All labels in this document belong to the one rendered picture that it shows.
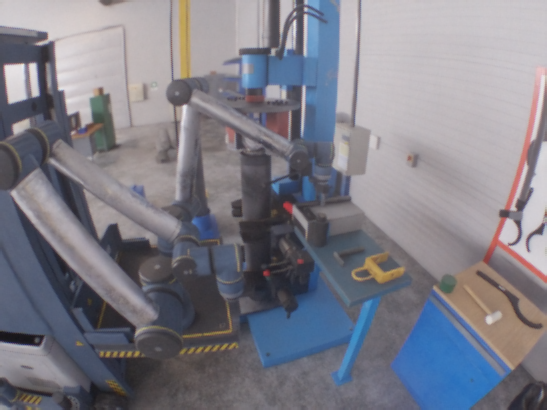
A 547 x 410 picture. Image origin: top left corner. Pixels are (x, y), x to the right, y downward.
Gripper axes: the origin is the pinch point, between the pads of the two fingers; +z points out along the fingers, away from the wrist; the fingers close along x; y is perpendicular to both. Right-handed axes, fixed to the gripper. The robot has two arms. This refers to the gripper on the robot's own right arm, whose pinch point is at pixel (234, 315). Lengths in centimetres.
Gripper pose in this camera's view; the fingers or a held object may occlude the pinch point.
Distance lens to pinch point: 128.8
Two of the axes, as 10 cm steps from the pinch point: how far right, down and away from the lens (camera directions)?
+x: 2.3, 4.6, -8.6
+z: -0.1, 8.8, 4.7
